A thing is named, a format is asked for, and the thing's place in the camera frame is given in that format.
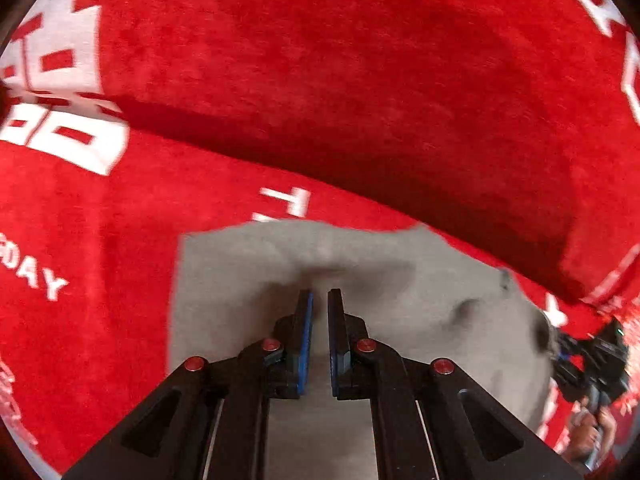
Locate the red pillow with white print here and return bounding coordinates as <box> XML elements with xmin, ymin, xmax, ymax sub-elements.
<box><xmin>1</xmin><ymin>0</ymin><xmax>639</xmax><ymax>306</ymax></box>

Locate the grey knitted garment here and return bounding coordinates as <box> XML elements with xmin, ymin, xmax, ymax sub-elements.
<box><xmin>167</xmin><ymin>221</ymin><xmax>550</xmax><ymax>479</ymax></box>

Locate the person's right hand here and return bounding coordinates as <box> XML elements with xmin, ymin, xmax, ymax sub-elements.
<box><xmin>562</xmin><ymin>399</ymin><xmax>617</xmax><ymax>471</ymax></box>

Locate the red bedspread with white print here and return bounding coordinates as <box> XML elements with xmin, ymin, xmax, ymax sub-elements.
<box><xmin>0</xmin><ymin>123</ymin><xmax>640</xmax><ymax>476</ymax></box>

